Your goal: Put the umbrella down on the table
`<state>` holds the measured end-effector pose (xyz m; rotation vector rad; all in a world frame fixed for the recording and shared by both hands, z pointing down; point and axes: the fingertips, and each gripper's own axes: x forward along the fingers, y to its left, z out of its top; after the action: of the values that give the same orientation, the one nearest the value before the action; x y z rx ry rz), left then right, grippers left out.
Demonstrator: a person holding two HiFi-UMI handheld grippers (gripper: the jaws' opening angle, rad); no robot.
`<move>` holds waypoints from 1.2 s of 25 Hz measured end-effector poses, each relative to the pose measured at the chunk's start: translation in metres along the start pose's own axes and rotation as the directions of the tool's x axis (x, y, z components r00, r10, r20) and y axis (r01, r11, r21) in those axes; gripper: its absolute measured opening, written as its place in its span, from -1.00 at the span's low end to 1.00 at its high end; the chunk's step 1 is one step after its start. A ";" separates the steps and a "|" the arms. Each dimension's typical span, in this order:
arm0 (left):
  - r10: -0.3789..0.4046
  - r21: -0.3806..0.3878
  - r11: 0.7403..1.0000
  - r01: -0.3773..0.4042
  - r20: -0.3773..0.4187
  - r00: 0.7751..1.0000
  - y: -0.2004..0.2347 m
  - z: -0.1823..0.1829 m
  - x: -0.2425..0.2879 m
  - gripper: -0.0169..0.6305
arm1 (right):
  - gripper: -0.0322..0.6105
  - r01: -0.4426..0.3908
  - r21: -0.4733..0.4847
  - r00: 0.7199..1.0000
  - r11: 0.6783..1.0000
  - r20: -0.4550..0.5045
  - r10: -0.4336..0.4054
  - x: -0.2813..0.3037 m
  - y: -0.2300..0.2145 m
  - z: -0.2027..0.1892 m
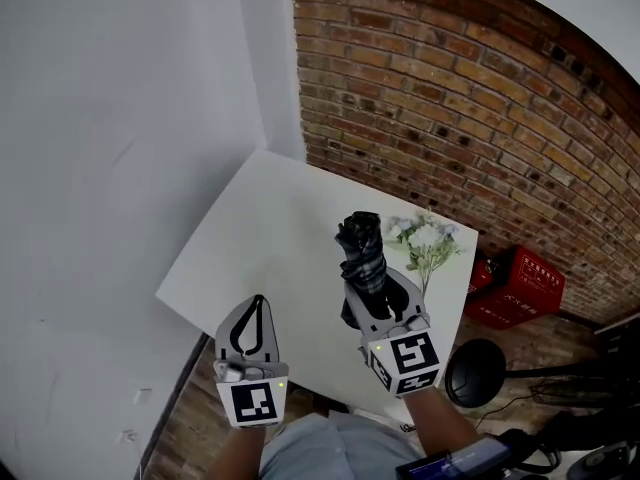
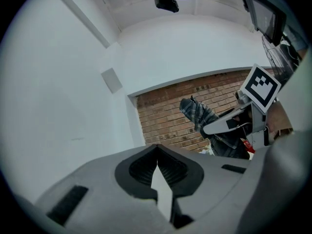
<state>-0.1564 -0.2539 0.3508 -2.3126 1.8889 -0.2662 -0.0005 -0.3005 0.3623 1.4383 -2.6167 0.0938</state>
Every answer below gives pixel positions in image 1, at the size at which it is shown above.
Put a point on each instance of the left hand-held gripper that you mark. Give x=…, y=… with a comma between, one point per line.
x=255, y=403

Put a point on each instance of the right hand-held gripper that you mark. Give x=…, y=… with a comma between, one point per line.
x=412, y=355

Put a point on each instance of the dark plaid umbrella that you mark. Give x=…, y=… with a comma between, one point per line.
x=362, y=258

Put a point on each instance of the person's right forearm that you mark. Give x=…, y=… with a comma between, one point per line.
x=440, y=423

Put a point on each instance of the person's left forearm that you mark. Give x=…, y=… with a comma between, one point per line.
x=237, y=455

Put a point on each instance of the white artificial flower bouquet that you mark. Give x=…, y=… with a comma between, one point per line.
x=425, y=243

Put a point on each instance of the white table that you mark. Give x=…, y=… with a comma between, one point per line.
x=280, y=248

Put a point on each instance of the red fire extinguisher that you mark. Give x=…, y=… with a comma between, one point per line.
x=482, y=278

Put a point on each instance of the red fire extinguisher box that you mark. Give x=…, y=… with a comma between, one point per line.
x=520, y=288

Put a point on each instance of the person's light blue shirt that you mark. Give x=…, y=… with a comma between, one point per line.
x=340, y=450

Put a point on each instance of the black tablet with blue screen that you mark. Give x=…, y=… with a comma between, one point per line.
x=450, y=465

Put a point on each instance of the black pedestal fan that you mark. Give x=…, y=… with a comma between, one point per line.
x=475, y=373

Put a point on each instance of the white wall socket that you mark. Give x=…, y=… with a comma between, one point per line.
x=128, y=436
x=144, y=396

